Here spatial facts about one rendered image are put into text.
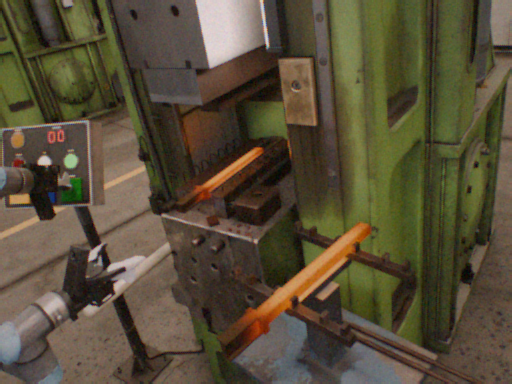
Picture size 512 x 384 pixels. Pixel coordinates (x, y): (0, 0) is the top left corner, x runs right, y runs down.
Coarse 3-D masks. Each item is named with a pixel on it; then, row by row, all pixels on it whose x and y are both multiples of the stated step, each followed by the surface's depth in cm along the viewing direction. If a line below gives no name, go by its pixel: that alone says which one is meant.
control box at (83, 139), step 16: (16, 128) 155; (32, 128) 153; (48, 128) 152; (64, 128) 151; (80, 128) 149; (96, 128) 153; (32, 144) 153; (48, 144) 152; (64, 144) 150; (80, 144) 149; (96, 144) 152; (32, 160) 153; (64, 160) 150; (80, 160) 149; (96, 160) 152; (80, 176) 149; (96, 176) 151; (96, 192) 151; (16, 208) 155; (32, 208) 153
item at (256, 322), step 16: (352, 240) 101; (320, 256) 97; (336, 256) 97; (304, 272) 94; (320, 272) 94; (288, 288) 90; (304, 288) 91; (272, 304) 87; (288, 304) 89; (240, 320) 83; (256, 320) 83; (272, 320) 86; (224, 336) 80; (240, 336) 82; (256, 336) 84; (224, 352) 80; (240, 352) 82
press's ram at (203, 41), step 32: (128, 0) 116; (160, 0) 110; (192, 0) 105; (224, 0) 112; (256, 0) 122; (128, 32) 122; (160, 32) 115; (192, 32) 109; (224, 32) 114; (256, 32) 124; (160, 64) 121; (192, 64) 114
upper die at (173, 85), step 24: (264, 48) 137; (144, 72) 126; (168, 72) 120; (192, 72) 115; (216, 72) 121; (240, 72) 129; (264, 72) 139; (168, 96) 125; (192, 96) 119; (216, 96) 123
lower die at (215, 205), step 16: (256, 144) 163; (272, 144) 158; (288, 144) 158; (224, 160) 158; (208, 176) 146; (240, 176) 142; (256, 176) 144; (176, 192) 144; (224, 192) 134; (192, 208) 143; (208, 208) 138; (224, 208) 134
